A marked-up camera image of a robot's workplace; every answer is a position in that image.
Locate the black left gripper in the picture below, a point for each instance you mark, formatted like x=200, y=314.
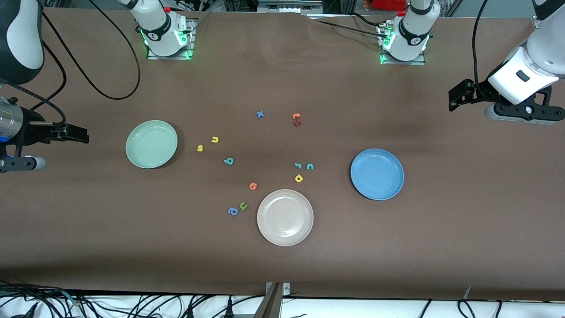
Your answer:
x=478, y=92

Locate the aluminium frame bar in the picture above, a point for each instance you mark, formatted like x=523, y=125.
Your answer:
x=289, y=5

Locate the yellow letter d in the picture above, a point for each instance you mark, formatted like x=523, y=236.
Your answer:
x=299, y=178

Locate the black power plug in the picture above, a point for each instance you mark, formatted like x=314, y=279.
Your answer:
x=229, y=309

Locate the teal letter b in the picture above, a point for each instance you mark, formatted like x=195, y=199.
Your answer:
x=228, y=161

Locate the beige plate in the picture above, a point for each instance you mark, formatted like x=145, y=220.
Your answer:
x=285, y=217

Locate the blue plate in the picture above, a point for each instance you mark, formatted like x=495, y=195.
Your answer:
x=377, y=174

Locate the small white paper tag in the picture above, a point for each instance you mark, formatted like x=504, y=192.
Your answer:
x=468, y=291

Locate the metal table bracket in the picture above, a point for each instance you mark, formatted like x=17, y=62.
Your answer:
x=271, y=304

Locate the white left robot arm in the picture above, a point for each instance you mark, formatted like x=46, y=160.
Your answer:
x=512, y=84

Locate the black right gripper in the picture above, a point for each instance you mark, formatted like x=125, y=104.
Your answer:
x=32, y=130

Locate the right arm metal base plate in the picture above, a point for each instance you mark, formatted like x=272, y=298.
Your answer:
x=167, y=57

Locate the green letter u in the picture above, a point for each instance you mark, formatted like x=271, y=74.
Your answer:
x=243, y=206

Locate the aluminium corner post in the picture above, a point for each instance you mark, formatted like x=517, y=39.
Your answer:
x=536, y=22

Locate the green plate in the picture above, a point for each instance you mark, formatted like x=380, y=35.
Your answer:
x=150, y=152

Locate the red box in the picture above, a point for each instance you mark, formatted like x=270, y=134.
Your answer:
x=388, y=4

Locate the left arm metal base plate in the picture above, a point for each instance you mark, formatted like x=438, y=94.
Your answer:
x=401, y=62

